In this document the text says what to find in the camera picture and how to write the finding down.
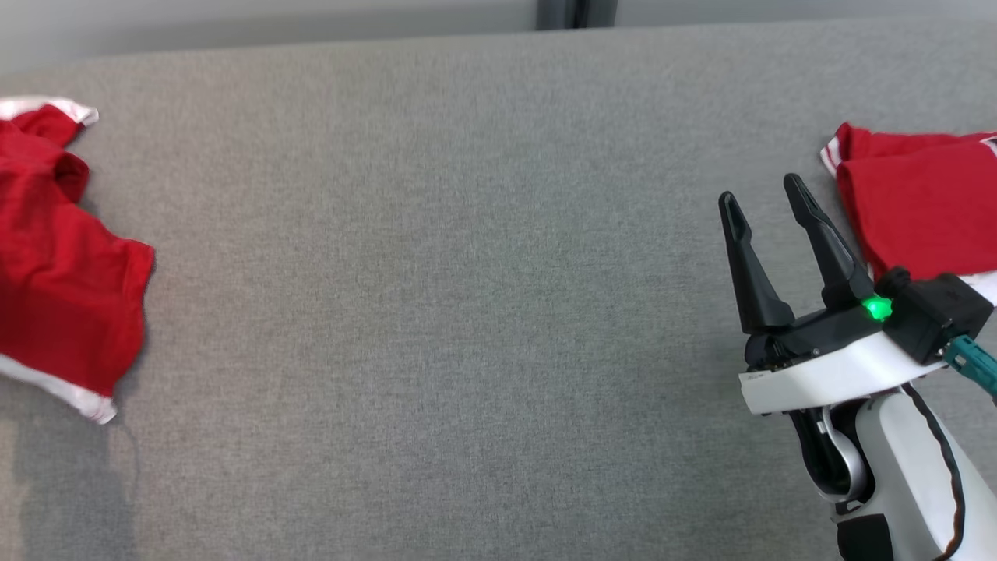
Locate red white t-shirt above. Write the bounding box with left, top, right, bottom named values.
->
left=819, top=122, right=997, bottom=306

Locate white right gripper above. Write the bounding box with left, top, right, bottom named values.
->
left=718, top=173, right=949, bottom=417

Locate red shorts white stripe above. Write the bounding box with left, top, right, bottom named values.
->
left=0, top=96, right=156, bottom=425

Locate grey partition post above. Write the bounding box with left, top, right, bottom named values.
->
left=536, top=0, right=620, bottom=31

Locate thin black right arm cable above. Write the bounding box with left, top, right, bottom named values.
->
left=904, top=382, right=968, bottom=561

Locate teal right camera plug cable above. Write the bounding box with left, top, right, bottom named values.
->
left=941, top=335, right=997, bottom=400

